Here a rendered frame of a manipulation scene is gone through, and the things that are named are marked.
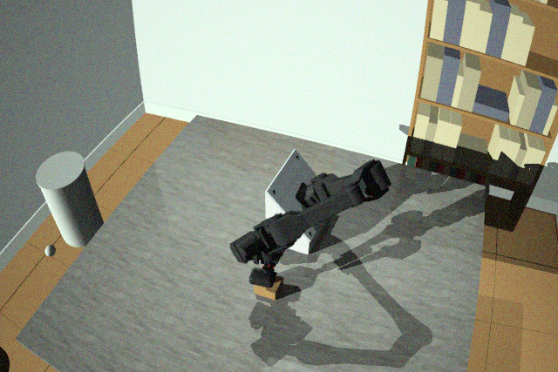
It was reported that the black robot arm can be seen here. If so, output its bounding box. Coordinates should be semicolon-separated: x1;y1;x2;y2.
230;159;391;265

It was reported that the tan wooden block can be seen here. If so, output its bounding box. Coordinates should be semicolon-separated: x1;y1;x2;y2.
254;275;283;300

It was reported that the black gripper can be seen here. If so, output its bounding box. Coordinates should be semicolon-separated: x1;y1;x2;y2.
249;249;285;288

